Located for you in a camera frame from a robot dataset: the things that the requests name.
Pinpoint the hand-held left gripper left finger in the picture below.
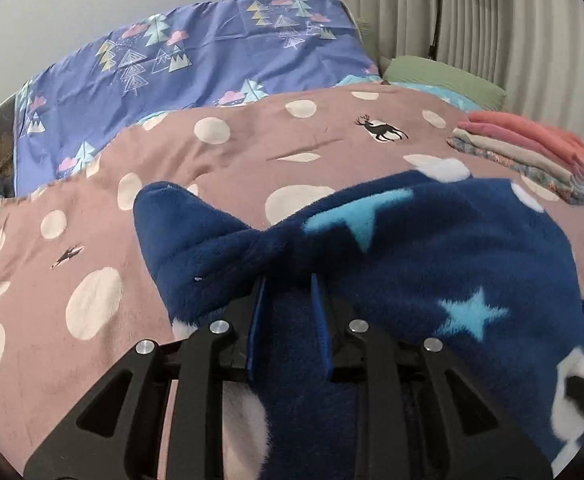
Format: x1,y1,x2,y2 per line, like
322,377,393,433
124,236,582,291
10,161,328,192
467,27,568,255
23,275,273,480

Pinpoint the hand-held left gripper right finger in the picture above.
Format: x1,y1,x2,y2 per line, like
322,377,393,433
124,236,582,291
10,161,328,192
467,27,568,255
311,272,555,480

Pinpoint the navy fleece garment white print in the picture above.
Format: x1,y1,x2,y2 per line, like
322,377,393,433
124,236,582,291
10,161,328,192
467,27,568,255
133,170,584,480

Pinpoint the pink blanket with white dots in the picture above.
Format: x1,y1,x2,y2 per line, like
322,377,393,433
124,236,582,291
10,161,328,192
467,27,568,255
0,82,584,480

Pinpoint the patterned folded garment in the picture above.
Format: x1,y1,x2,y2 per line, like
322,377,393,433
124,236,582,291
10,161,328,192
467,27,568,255
446,137,584,206

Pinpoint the beige folded garment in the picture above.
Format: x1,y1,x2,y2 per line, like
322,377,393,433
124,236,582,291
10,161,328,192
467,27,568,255
452,127,580,187

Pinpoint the green pillow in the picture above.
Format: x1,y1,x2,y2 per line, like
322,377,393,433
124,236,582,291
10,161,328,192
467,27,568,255
382,56,507,111

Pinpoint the purple pillow with tree print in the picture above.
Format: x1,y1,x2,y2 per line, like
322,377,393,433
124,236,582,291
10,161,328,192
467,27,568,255
14,0,383,197

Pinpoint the grey curtain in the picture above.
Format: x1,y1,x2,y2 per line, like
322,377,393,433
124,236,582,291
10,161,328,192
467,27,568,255
357,0,584,148

